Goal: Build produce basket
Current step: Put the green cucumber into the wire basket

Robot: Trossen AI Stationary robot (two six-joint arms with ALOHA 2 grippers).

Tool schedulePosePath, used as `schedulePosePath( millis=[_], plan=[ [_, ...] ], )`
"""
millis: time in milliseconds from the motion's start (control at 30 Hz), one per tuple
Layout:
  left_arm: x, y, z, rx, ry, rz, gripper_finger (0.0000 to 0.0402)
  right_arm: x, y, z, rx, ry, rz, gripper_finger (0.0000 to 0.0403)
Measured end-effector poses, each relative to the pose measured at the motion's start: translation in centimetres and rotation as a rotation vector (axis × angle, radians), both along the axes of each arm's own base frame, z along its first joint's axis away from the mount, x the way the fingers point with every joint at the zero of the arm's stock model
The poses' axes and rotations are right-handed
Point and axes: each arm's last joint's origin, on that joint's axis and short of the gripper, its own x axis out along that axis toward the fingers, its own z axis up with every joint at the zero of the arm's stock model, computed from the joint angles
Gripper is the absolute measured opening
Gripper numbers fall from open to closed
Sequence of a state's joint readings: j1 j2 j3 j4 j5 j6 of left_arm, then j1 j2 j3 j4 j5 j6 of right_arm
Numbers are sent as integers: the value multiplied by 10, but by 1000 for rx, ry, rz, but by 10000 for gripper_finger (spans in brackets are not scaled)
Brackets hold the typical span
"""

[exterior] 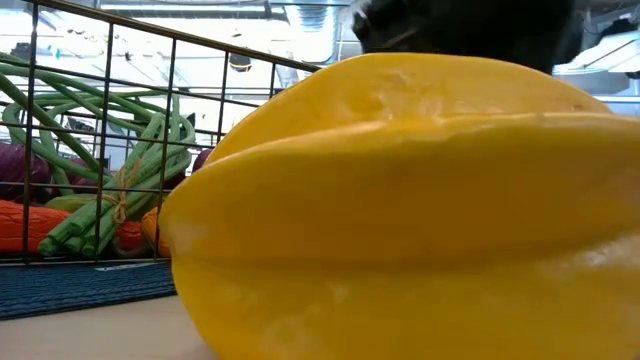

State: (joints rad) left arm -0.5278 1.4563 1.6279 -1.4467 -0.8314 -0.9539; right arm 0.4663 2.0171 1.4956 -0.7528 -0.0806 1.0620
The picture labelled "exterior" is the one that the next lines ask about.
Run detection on red-orange carrot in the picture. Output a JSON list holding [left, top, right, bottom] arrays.
[[0, 199, 147, 257]]

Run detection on purple vegetable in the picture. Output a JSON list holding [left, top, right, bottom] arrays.
[[192, 148, 216, 174]]

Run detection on corrugated silver ventilation duct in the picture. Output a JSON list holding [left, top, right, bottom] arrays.
[[282, 0, 351, 65]]

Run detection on yellow starfruit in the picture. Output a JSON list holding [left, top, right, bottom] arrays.
[[158, 52, 640, 360]]

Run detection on light green vegetable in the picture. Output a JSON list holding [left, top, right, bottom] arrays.
[[44, 193, 101, 214]]

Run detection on dark blue round placemat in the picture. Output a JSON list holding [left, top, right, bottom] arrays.
[[0, 259, 177, 321]]

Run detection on orange carrot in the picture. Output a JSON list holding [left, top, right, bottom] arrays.
[[141, 207, 171, 259]]

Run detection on green long bean bundle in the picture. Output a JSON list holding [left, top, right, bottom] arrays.
[[0, 51, 197, 259]]

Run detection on black hanging ceiling lamp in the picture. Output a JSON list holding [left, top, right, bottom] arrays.
[[228, 51, 253, 74], [9, 41, 37, 64]]

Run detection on metal wire basket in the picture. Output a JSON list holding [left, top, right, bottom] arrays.
[[0, 0, 321, 266]]

